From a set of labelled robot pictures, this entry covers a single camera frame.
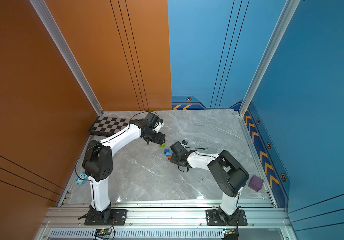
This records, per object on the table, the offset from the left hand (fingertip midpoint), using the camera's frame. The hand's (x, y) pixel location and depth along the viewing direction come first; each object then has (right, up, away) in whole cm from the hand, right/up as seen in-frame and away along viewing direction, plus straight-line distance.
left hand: (160, 137), depth 95 cm
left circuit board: (-26, -44, -22) cm, 56 cm away
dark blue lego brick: (+4, -9, +2) cm, 10 cm away
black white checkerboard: (-42, +7, +14) cm, 45 cm away
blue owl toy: (-45, -25, -10) cm, 52 cm away
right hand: (+8, -14, 0) cm, 16 cm away
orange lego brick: (+6, -12, -3) cm, 14 cm away
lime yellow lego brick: (+1, -6, +5) cm, 8 cm away
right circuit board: (+36, -45, -24) cm, 62 cm away
